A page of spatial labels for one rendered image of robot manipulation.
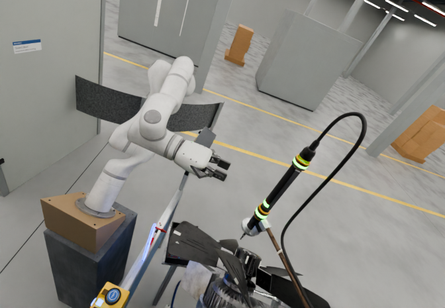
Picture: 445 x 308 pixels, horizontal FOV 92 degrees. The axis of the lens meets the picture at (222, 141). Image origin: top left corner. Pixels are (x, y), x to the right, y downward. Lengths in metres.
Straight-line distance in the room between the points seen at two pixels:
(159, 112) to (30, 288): 1.87
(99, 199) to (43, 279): 1.20
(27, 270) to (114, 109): 1.48
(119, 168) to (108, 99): 1.43
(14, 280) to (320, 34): 6.90
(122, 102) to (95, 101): 0.27
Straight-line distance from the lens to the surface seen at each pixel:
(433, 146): 9.05
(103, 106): 2.56
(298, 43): 6.66
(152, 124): 0.62
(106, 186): 1.17
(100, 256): 1.28
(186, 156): 0.65
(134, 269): 1.34
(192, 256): 1.02
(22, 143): 2.52
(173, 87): 0.80
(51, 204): 1.18
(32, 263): 2.36
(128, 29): 7.01
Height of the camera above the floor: 2.10
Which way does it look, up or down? 34 degrees down
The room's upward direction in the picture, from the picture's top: 25 degrees clockwise
